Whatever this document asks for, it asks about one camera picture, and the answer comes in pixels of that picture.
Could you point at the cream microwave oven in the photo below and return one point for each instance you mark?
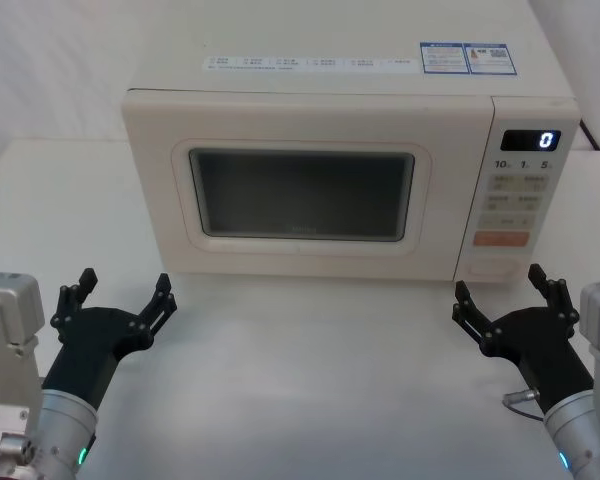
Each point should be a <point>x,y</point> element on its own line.
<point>305,115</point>

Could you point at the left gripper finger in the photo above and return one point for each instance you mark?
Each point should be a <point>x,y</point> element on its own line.
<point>157,312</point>
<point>69,305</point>

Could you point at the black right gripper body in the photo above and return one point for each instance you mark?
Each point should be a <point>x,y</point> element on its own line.
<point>540,345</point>

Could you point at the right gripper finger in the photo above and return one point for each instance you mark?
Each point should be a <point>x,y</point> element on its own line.
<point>555,295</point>
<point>472,315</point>

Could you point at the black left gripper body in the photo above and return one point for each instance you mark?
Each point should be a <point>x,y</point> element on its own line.
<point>92,345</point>

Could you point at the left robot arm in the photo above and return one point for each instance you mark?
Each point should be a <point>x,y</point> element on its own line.
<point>10,350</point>

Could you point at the white table cloth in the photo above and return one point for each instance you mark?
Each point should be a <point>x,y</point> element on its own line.
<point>300,380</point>

